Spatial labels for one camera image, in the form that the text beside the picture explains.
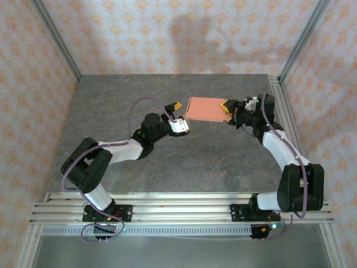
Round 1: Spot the pink paper box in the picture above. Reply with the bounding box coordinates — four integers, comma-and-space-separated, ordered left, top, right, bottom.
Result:
182, 96, 234, 123

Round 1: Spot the grey metal shelf panel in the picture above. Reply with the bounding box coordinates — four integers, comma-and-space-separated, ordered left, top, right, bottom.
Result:
32, 236, 332, 268

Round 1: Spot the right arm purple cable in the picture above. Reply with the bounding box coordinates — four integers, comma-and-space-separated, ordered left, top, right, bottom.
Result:
252, 91, 311, 241

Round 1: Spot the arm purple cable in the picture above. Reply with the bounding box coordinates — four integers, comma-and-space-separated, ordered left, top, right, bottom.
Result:
252, 91, 311, 241
60, 97, 179, 244

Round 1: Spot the aluminium side rail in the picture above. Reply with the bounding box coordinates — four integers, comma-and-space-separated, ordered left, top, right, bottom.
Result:
269, 75, 317, 200

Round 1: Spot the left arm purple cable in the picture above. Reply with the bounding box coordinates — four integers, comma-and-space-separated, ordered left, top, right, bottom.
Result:
60, 97, 179, 244

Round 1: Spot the aluminium frame post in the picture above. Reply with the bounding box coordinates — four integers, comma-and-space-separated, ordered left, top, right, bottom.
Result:
30, 0, 82, 82
278, 0, 332, 82

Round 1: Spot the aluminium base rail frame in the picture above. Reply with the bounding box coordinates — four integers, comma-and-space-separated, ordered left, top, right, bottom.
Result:
29, 192, 335, 224

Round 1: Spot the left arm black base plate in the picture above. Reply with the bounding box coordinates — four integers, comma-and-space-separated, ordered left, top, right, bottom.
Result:
82, 204, 133, 223

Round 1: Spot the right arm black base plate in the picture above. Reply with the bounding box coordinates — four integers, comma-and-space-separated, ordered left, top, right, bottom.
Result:
230, 203, 279, 223

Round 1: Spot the slotted grey cable duct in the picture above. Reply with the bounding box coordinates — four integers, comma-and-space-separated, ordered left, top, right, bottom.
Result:
41, 225, 253, 237

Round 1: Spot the aluminium frame leg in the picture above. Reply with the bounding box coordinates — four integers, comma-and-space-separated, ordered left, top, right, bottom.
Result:
319, 223, 349, 268
16, 223, 42, 268

